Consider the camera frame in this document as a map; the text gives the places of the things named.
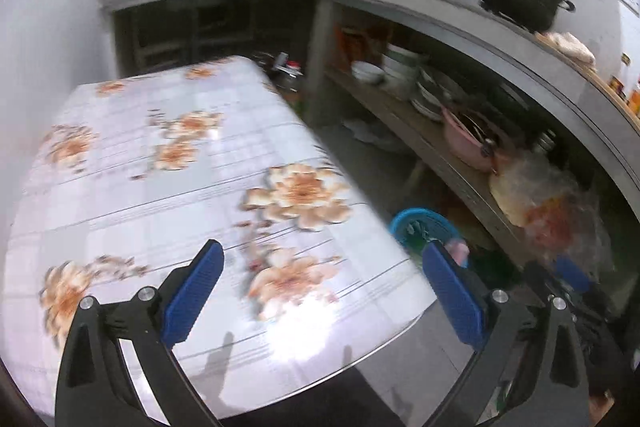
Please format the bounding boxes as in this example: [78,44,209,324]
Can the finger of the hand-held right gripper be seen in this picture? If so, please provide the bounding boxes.
[525,257,593,297]

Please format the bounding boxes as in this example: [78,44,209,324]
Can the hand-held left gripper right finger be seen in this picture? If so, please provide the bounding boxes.
[421,239,598,427]

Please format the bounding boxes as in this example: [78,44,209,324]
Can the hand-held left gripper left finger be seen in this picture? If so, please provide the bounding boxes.
[55,239,226,427]

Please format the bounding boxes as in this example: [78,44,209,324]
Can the blue plastic wastebasket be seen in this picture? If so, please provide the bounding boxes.
[389,207,471,269]

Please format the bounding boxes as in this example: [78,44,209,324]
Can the plastic bag with red contents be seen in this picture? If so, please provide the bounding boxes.
[525,192,606,268]

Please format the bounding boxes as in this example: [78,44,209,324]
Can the plastic bag with yellow contents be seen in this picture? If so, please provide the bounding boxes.
[489,152,576,228]

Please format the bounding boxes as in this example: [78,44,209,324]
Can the floral tablecloth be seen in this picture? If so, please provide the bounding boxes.
[0,56,441,427]

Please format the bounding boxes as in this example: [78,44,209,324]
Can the pink plastic basin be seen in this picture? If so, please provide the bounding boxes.
[442,107,516,172]

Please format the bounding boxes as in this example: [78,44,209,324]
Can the white paper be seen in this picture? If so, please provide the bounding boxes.
[345,119,401,148]

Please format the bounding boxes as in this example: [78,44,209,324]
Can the stack of plates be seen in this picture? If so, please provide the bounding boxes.
[412,67,466,120]

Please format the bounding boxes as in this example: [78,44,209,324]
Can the white cloth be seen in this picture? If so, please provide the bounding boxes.
[542,31,597,65]

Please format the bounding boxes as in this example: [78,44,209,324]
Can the dark bottle with red cap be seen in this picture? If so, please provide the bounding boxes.
[270,52,303,95]

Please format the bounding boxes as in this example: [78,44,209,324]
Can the small white bowl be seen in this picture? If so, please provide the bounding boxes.
[351,61,385,85]

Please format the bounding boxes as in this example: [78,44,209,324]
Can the red packets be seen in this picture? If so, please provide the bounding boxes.
[335,27,391,68]

